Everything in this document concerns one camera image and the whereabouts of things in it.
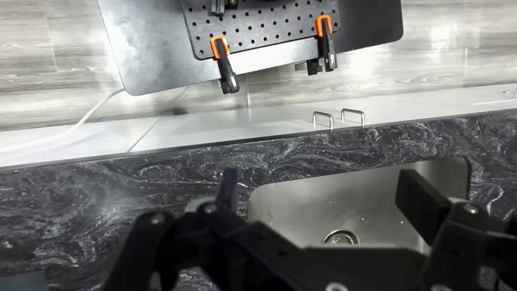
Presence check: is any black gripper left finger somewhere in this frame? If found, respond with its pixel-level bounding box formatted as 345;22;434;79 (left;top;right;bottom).
103;166;305;291

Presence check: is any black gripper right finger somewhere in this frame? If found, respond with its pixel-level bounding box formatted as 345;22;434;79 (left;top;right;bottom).
395;168;517;291

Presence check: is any round metal sink drain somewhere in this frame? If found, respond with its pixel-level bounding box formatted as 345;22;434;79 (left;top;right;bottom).
322;227;363;247

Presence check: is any white cabinet front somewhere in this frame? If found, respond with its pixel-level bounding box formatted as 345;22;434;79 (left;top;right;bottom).
0;79;517;169

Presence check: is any stainless steel sink basin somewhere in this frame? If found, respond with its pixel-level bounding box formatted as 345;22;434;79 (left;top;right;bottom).
248;155;474;255

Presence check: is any orange black spring clamp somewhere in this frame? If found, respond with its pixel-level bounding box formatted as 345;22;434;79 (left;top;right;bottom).
306;12;342;77
209;33;243;95

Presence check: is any metal pegboard panel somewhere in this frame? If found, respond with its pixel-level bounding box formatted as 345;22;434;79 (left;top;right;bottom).
96;0;406;96

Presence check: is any black perforated board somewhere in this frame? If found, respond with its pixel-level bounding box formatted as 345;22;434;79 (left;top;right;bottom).
178;0;343;61

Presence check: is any white cable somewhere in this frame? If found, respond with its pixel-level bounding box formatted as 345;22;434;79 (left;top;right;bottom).
0;85;130;158

